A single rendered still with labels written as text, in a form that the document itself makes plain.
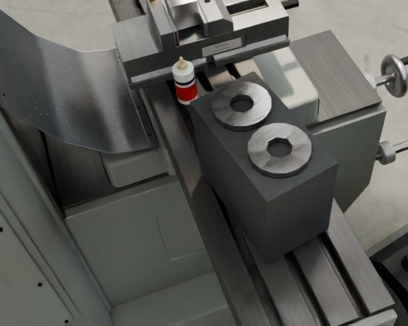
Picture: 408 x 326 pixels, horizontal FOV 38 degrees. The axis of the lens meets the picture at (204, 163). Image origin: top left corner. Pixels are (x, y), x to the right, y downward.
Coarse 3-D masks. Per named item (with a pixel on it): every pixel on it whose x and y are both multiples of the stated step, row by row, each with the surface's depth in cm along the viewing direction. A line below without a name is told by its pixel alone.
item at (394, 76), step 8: (392, 56) 152; (384, 64) 157; (392, 64) 152; (400, 64) 150; (368, 72) 152; (384, 72) 159; (392, 72) 154; (400, 72) 150; (368, 80) 151; (376, 80) 153; (384, 80) 154; (392, 80) 154; (400, 80) 151; (376, 88) 152; (392, 88) 157; (400, 88) 152; (400, 96) 154
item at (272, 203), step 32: (224, 96) 89; (256, 96) 89; (224, 128) 87; (256, 128) 87; (288, 128) 84; (224, 160) 88; (256, 160) 82; (288, 160) 81; (320, 160) 82; (224, 192) 97; (256, 192) 81; (288, 192) 80; (320, 192) 85; (256, 224) 89; (288, 224) 87; (320, 224) 93
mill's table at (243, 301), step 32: (128, 0) 137; (160, 96) 118; (160, 128) 118; (192, 128) 115; (192, 160) 108; (192, 192) 104; (224, 224) 99; (224, 256) 96; (256, 256) 95; (288, 256) 97; (320, 256) 94; (352, 256) 94; (224, 288) 96; (256, 288) 94; (288, 288) 91; (320, 288) 91; (352, 288) 93; (384, 288) 90; (256, 320) 89; (288, 320) 88; (320, 320) 90; (352, 320) 88; (384, 320) 88
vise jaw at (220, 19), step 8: (200, 0) 117; (208, 0) 117; (216, 0) 117; (200, 8) 116; (208, 8) 115; (216, 8) 115; (224, 8) 117; (200, 16) 114; (208, 16) 114; (216, 16) 114; (224, 16) 114; (200, 24) 117; (208, 24) 113; (216, 24) 114; (224, 24) 115; (232, 24) 115; (208, 32) 115; (216, 32) 116; (224, 32) 116
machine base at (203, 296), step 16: (176, 288) 171; (192, 288) 170; (208, 288) 170; (128, 304) 169; (144, 304) 169; (160, 304) 168; (176, 304) 168; (192, 304) 168; (208, 304) 167; (224, 304) 167; (112, 320) 167; (128, 320) 167; (144, 320) 166; (160, 320) 166; (176, 320) 165; (192, 320) 165; (208, 320) 167; (224, 320) 169
